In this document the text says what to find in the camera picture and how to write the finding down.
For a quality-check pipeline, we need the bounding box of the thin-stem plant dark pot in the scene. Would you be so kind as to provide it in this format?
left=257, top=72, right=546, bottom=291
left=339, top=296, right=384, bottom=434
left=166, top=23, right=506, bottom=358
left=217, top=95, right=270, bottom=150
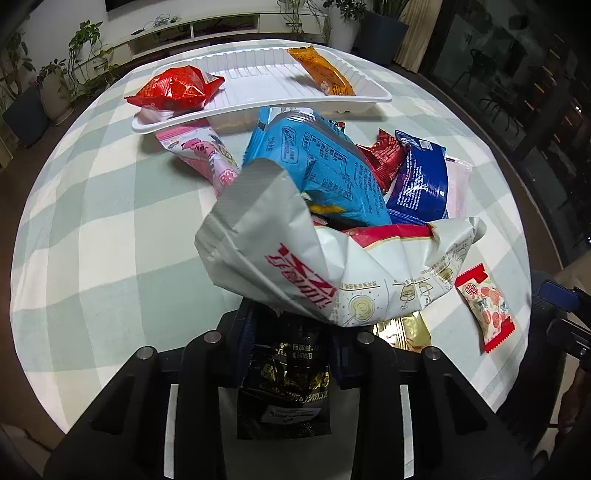
left=0, top=32, right=51, bottom=148

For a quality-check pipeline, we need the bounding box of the small plant beige pot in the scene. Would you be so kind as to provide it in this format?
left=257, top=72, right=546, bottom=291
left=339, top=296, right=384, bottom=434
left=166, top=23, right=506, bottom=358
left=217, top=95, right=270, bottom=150
left=37, top=59, right=75, bottom=124

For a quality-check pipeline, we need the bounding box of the pale pink snack packet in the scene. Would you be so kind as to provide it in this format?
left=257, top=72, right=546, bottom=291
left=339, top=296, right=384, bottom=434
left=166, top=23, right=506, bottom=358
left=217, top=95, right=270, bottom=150
left=444, top=156, right=474, bottom=220

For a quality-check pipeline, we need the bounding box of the tangle of cables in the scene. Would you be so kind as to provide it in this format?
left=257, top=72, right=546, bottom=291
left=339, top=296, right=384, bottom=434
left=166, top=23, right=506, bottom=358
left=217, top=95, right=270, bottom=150
left=141, top=14, right=183, bottom=28

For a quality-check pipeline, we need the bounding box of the white television cabinet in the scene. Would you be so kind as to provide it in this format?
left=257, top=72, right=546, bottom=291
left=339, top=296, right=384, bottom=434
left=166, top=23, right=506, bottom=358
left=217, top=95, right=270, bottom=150
left=106, top=11, right=333, bottom=61

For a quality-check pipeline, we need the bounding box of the hanging vine plant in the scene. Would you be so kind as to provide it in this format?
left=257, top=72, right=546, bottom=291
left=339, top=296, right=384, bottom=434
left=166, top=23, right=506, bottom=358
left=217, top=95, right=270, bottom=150
left=277, top=0, right=332, bottom=46

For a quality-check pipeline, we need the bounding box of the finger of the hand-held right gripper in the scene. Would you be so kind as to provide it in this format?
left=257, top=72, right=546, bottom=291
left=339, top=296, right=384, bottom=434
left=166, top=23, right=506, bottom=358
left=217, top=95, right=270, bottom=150
left=539, top=279, right=581, bottom=313
left=546, top=316, right=591, bottom=361

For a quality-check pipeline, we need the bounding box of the orange snack packet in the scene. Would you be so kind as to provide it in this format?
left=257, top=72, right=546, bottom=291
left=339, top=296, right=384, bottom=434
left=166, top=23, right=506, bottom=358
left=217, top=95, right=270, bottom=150
left=286, top=46, right=357, bottom=97

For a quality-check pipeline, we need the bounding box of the dark blue snack packet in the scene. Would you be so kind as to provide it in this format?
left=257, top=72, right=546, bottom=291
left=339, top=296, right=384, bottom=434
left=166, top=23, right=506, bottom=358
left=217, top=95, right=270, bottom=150
left=385, top=130, right=450, bottom=222

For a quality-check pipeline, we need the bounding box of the black snack packet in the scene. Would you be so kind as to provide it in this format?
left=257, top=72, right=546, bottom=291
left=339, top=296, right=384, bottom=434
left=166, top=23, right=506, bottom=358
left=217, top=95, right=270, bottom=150
left=238, top=311, right=333, bottom=439

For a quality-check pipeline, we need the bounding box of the small red white candy packet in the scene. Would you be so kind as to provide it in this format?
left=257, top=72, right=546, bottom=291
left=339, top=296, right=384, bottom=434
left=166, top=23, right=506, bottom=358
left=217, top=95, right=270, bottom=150
left=455, top=264, right=516, bottom=354

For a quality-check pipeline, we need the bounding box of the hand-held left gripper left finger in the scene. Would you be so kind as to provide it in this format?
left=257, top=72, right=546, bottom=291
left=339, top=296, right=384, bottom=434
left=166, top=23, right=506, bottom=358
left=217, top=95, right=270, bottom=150
left=44, top=300, right=259, bottom=480

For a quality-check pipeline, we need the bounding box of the trailing pothos plant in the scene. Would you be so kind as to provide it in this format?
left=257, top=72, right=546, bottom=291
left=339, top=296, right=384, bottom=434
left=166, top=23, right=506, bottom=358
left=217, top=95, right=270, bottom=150
left=68, top=21, right=122, bottom=99

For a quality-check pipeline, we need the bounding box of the bushy plant white pot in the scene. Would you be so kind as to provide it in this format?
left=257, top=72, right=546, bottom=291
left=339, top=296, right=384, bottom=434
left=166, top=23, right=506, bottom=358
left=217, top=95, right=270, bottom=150
left=329, top=0, right=368, bottom=52

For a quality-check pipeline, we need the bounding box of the white plastic tray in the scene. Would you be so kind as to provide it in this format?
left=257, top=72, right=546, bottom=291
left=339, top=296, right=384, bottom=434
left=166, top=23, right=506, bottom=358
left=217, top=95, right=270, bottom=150
left=131, top=45, right=393, bottom=134

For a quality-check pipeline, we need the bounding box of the glass sliding door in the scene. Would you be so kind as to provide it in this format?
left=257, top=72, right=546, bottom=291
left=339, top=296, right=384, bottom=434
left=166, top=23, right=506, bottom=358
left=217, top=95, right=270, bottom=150
left=418, top=0, right=591, bottom=278

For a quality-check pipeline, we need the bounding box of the green white checkered tablecloth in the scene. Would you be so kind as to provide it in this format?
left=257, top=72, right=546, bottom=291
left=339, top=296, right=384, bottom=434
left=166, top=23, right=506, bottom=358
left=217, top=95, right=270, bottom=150
left=9, top=44, right=532, bottom=435

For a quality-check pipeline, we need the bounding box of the light blue snack bag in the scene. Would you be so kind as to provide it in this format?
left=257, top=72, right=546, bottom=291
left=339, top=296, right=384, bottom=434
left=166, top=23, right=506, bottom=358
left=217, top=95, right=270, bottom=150
left=242, top=107, right=393, bottom=227

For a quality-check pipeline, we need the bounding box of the broad-leaf plant dark pot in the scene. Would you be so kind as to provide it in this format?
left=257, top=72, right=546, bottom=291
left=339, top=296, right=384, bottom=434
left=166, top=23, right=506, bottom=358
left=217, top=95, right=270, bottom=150
left=359, top=0, right=411, bottom=66

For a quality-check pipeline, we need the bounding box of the beige curtain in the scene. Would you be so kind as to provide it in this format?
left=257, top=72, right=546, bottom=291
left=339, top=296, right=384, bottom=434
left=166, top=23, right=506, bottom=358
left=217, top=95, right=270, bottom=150
left=392, top=0, right=445, bottom=73

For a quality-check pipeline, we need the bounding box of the pink cartoon snack packet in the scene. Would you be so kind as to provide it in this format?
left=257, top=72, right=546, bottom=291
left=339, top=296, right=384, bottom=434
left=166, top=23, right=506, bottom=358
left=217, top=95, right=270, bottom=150
left=154, top=119, right=243, bottom=201

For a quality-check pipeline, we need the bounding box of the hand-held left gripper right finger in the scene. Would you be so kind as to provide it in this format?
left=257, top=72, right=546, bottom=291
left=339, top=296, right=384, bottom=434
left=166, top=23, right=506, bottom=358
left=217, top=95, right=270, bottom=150
left=331, top=323, right=546, bottom=480

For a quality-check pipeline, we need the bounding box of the white snack bag red print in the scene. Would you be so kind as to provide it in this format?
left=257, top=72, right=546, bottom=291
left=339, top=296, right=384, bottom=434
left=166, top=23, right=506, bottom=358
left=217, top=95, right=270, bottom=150
left=194, top=159, right=488, bottom=328

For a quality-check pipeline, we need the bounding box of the gold snack packet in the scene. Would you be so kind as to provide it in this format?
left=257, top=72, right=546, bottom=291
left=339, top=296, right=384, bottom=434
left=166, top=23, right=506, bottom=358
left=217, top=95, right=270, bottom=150
left=373, top=310, right=432, bottom=354

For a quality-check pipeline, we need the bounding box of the dark red snack packet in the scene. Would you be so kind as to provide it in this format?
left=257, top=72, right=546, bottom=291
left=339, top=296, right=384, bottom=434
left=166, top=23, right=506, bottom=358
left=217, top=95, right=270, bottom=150
left=355, top=129, right=409, bottom=192

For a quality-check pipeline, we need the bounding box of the black television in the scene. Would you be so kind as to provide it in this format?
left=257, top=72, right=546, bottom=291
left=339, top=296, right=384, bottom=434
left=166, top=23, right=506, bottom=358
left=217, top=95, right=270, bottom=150
left=105, top=0, right=155, bottom=12

